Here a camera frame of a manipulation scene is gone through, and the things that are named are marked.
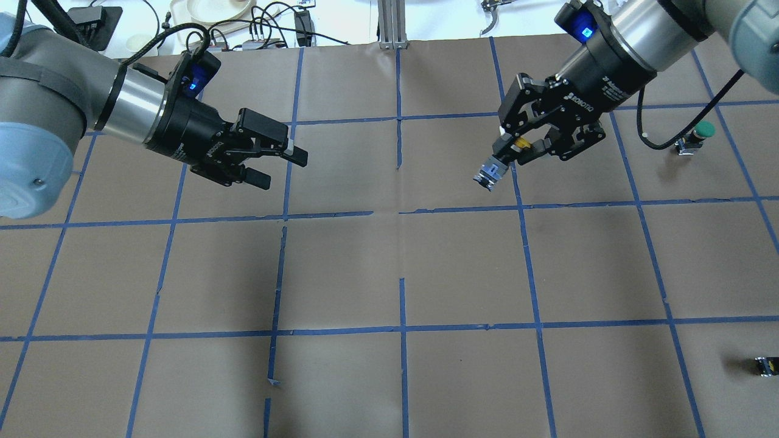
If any black braided cable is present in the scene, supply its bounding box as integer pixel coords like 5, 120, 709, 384
635, 68, 746, 150

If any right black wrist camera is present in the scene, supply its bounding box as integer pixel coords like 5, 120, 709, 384
554, 1, 616, 45

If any yellow push button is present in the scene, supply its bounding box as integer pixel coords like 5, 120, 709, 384
473, 134, 533, 191

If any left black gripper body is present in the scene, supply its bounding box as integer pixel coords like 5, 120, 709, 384
145, 97, 247, 186

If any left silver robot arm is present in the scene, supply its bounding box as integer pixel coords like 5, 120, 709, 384
1, 12, 309, 220

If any aluminium frame post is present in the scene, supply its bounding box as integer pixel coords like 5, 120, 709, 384
377, 0, 409, 50

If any white power strip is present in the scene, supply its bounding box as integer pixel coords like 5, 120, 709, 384
240, 37, 287, 52

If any black button base block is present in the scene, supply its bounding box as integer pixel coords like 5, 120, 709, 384
754, 356, 779, 377

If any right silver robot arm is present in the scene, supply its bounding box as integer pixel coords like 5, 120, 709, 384
492, 1, 778, 165

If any white paper cup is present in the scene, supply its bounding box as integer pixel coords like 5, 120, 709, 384
125, 33, 154, 55

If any beige round plate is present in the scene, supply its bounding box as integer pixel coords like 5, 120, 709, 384
184, 1, 256, 24

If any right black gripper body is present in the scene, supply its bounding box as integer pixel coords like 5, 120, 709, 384
548, 30, 657, 128

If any green push button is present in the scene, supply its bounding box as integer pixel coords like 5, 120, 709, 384
674, 121, 717, 157

